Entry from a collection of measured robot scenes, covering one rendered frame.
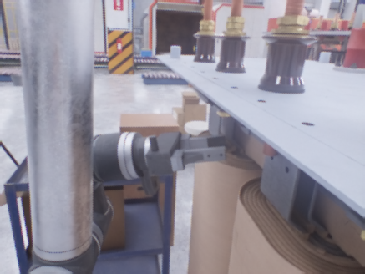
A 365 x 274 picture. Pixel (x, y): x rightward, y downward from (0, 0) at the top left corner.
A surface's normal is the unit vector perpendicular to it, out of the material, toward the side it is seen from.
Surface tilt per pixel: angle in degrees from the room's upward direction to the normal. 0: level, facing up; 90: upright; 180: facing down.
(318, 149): 11
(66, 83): 90
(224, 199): 90
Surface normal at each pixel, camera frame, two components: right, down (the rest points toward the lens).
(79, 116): 0.82, 0.26
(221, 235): -0.52, 0.26
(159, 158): -0.15, 0.33
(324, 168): -0.14, -0.92
